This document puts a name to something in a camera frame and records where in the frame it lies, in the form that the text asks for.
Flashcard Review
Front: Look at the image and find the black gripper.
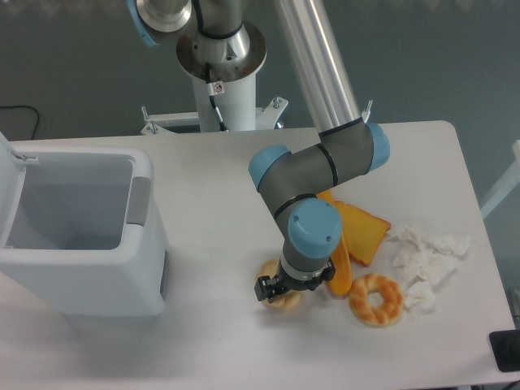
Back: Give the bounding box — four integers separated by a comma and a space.
254, 259, 336, 303

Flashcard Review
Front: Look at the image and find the round pale bread roll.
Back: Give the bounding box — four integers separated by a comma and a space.
255, 258, 302, 310

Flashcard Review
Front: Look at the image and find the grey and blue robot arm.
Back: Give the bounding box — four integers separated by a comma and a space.
127, 1, 390, 302

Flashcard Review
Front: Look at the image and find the long orange baguette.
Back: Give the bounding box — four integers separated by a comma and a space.
318, 190, 353, 298

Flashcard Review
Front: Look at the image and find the orange toast slice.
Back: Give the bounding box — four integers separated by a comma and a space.
335, 201, 392, 267

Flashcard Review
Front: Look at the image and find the crumpled white tissue paper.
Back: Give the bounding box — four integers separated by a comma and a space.
384, 225, 471, 318

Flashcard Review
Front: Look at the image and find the black device at table edge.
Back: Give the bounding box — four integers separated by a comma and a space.
488, 329, 519, 372

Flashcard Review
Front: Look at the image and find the white open trash bin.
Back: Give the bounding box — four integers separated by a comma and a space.
1, 140, 169, 316

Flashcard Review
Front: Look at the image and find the braided ring bread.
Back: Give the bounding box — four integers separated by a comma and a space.
349, 273, 404, 327

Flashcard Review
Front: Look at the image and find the white frame at right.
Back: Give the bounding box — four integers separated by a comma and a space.
480, 140, 519, 219

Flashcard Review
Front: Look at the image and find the black floor cable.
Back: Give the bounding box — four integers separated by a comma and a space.
0, 104, 41, 141

